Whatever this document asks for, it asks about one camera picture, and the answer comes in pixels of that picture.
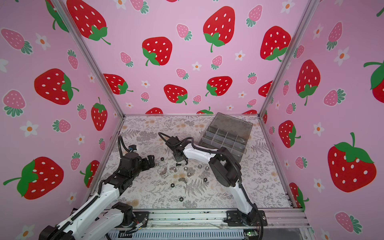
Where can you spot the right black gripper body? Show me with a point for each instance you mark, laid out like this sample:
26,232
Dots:
177,154

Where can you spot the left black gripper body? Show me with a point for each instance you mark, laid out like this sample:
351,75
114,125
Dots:
143,165

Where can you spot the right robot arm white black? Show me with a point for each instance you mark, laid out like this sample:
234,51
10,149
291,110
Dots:
226,169

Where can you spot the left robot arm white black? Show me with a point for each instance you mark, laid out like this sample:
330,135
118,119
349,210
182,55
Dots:
92,221

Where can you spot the silver wing nut left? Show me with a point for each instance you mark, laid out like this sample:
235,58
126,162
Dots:
163,172

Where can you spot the grey plastic compartment box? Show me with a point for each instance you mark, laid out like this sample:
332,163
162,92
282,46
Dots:
227,132

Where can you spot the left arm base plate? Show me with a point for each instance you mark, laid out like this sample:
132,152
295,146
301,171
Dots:
131,220

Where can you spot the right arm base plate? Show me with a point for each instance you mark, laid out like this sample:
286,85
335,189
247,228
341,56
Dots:
253,219

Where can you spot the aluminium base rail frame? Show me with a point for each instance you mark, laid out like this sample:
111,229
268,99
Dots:
209,224

